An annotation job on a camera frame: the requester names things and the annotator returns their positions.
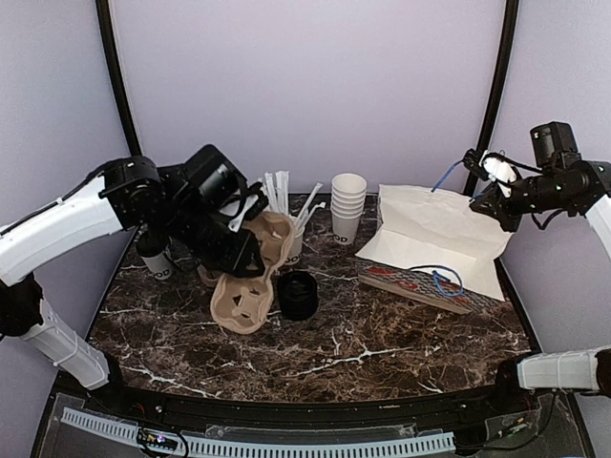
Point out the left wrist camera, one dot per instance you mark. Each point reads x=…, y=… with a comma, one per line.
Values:
x=245, y=206

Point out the white cup holding straws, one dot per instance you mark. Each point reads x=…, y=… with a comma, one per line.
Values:
x=295, y=252

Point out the white slotted cable duct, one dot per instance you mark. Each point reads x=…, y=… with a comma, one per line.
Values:
x=218, y=441

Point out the black coffee lid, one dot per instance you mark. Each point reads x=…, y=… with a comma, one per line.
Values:
x=152, y=245

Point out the white wrapped straws bundle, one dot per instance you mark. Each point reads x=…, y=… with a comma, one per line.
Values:
x=275, y=187

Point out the blue checkered paper bag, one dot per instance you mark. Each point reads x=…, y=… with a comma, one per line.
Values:
x=433, y=248

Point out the black front rail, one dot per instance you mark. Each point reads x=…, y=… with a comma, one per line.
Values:
x=470, y=408

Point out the black vertical frame post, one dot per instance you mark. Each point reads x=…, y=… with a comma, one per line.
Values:
x=505, y=47

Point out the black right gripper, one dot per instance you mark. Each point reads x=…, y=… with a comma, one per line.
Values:
x=498, y=208

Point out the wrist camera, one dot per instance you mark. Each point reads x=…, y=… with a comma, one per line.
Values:
x=245, y=206
x=493, y=167

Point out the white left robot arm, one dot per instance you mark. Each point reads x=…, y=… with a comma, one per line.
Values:
x=201, y=203

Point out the white paper coffee cup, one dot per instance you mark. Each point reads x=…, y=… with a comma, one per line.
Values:
x=159, y=266

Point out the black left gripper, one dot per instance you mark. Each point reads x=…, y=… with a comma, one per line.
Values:
x=238, y=262

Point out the black left frame post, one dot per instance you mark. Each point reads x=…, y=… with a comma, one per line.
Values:
x=110, y=49

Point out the stack of black lids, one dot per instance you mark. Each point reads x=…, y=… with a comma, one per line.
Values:
x=297, y=295

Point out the stack of white paper cups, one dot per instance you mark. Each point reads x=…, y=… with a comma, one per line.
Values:
x=348, y=195

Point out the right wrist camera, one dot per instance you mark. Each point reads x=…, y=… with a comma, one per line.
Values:
x=493, y=167

